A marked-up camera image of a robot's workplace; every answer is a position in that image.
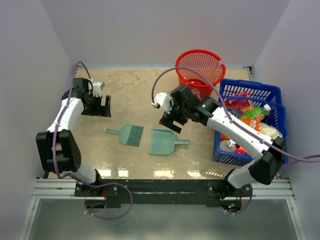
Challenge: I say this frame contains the teal hand brush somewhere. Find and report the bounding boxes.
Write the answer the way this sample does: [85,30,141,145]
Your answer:
[105,124,144,147]

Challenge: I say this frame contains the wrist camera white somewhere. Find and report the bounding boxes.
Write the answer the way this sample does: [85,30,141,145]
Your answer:
[151,92,174,114]
[90,79,105,98]

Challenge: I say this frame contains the green drink bottle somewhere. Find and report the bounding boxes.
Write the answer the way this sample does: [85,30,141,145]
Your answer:
[241,104,272,122]

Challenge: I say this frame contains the purple cable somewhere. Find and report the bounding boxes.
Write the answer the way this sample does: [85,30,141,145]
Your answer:
[151,66,320,216]
[51,61,134,221]

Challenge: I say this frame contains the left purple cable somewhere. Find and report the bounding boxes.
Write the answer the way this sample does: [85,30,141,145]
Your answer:
[51,61,134,221]

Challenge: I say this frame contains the teal dustpan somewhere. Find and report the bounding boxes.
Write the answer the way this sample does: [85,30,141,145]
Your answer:
[149,128,191,155]

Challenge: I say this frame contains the orange razor package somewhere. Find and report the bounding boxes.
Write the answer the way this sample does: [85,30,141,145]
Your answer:
[220,117,261,141]

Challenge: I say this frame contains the red mesh waste basket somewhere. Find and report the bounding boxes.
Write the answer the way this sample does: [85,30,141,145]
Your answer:
[175,49,227,100]

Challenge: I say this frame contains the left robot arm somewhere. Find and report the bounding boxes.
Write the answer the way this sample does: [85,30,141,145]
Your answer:
[35,77,111,196]

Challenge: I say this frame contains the black base frame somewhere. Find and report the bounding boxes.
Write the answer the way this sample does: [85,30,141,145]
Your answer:
[74,179,253,208]

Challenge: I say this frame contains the blue plastic basket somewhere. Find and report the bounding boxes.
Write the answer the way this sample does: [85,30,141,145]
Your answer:
[213,78,288,166]

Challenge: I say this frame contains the pink packet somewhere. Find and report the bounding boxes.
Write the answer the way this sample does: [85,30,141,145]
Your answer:
[225,91,252,113]

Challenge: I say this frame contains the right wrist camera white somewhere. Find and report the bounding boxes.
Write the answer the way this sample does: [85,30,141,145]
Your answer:
[151,92,174,114]

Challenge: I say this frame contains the crumpled beige bag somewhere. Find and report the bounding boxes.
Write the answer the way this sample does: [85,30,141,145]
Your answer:
[259,122,283,140]

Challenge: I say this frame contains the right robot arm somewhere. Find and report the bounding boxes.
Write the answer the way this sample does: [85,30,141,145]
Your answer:
[152,85,286,197]

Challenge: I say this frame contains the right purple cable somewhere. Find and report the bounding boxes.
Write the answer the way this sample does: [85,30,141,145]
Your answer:
[151,66,320,216]

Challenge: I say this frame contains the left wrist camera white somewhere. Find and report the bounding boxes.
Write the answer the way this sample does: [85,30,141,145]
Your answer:
[90,79,105,98]

